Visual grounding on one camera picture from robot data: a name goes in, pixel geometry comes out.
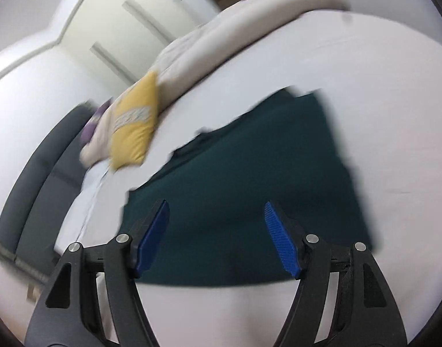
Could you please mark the cream wardrobe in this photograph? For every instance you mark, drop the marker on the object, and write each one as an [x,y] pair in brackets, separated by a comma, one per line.
[134,18]

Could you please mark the bed with grey headboard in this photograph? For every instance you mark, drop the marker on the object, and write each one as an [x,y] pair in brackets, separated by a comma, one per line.
[387,115]

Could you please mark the purple patterned pillow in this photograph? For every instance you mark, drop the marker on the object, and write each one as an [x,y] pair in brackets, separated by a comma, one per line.
[92,123]

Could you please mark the dark green sweater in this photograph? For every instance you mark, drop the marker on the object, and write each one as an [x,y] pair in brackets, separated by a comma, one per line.
[224,188]

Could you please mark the yellow patterned pillow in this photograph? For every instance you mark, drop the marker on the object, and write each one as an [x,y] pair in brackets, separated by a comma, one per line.
[134,130]

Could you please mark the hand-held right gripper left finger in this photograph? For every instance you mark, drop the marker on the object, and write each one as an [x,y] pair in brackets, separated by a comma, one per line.
[154,235]

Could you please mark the white pillow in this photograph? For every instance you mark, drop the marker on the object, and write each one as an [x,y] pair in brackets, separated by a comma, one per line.
[83,206]

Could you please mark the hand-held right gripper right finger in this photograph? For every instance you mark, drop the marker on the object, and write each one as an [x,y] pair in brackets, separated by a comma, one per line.
[280,238]

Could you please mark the beige duvet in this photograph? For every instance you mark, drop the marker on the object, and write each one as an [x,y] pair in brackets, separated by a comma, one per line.
[213,43]

